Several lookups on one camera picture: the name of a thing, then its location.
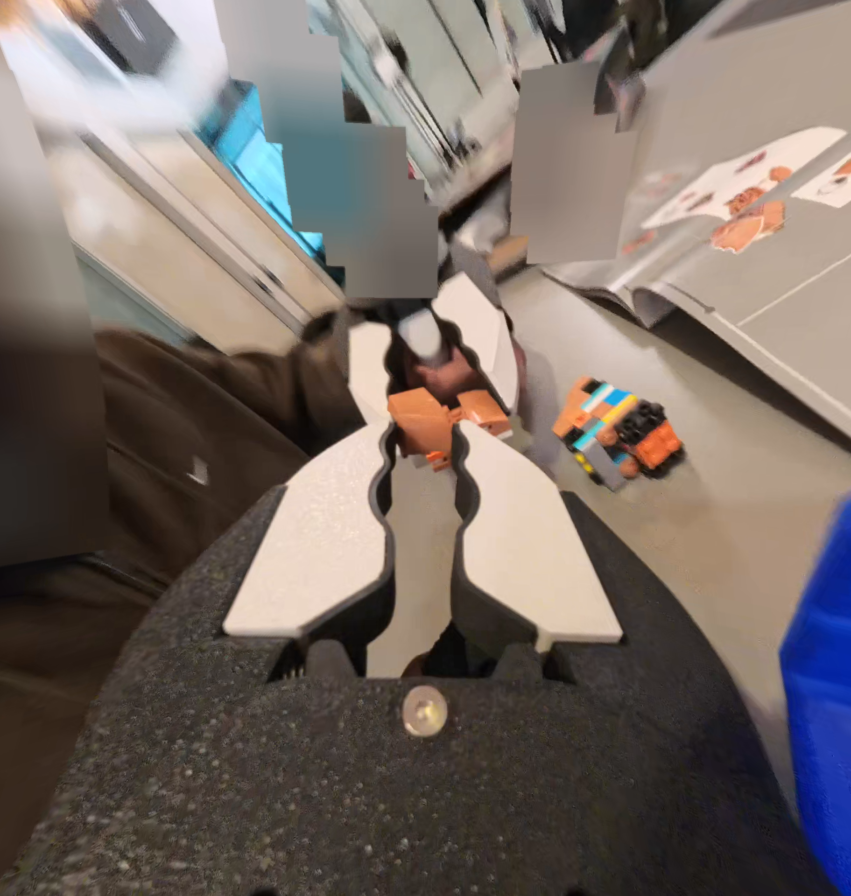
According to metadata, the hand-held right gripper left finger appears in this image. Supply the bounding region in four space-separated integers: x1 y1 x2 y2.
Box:
221 422 398 639

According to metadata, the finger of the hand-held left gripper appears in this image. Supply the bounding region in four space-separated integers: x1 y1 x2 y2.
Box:
431 272 523 415
347 321 400 428

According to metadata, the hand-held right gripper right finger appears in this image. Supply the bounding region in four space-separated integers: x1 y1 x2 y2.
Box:
450 420 625 655

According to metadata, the brown brick assembly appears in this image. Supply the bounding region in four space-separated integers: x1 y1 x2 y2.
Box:
387 387 515 471

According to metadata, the person's left forearm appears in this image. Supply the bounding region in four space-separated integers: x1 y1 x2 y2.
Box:
92 311 370 491

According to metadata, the person's left hand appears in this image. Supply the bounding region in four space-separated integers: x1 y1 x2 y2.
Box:
408 348 485 406

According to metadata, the colourful brick assembly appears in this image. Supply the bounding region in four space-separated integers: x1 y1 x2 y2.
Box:
551 377 685 492

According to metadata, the person's brown hoodie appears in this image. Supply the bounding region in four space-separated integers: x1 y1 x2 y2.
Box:
0 448 307 896

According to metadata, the grey instruction booklet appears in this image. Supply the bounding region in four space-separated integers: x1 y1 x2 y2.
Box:
543 125 851 456

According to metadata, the small blue plastic bin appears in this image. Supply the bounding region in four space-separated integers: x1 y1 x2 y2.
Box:
779 483 851 896

